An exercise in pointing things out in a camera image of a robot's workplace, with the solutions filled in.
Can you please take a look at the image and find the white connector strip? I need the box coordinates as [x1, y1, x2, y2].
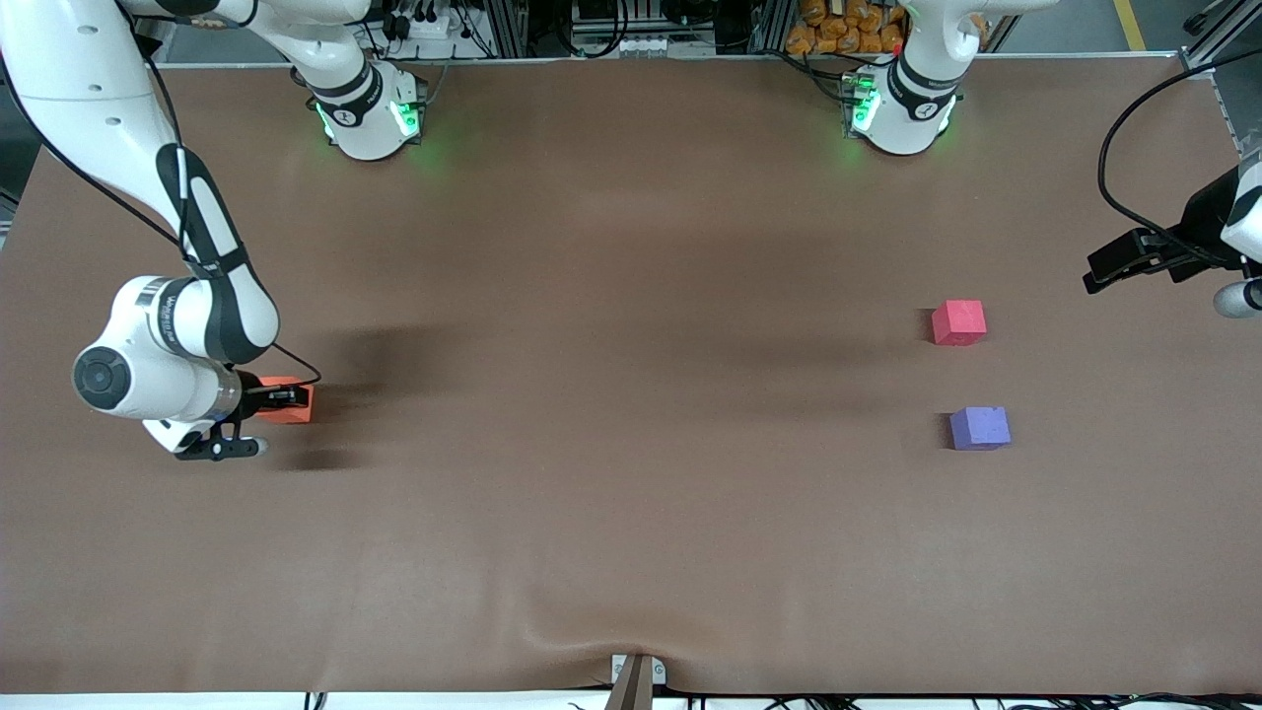
[572, 35, 691, 58]

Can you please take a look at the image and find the pile of orange bags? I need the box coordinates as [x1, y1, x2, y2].
[786, 0, 908, 56]

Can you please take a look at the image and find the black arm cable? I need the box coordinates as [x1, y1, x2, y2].
[0, 0, 323, 391]
[1098, 47, 1262, 249]

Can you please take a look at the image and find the aluminium frame post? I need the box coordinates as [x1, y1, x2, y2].
[754, 0, 796, 55]
[483, 0, 529, 58]
[1183, 0, 1262, 72]

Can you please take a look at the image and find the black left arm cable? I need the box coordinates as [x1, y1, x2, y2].
[1098, 47, 1262, 249]

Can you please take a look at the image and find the orange foam block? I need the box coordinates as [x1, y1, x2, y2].
[256, 375, 316, 425]

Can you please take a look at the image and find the red foam block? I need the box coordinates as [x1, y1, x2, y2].
[932, 300, 987, 347]

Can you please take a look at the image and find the purple foam block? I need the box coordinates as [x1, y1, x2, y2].
[949, 405, 1012, 452]

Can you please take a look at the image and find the brown table mat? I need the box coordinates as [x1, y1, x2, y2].
[0, 54, 1262, 696]

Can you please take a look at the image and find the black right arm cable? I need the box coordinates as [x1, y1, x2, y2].
[0, 0, 323, 391]

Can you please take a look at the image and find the white power strip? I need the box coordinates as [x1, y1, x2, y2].
[392, 8, 466, 42]

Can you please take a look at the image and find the brown bar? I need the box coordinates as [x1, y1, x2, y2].
[604, 656, 654, 710]

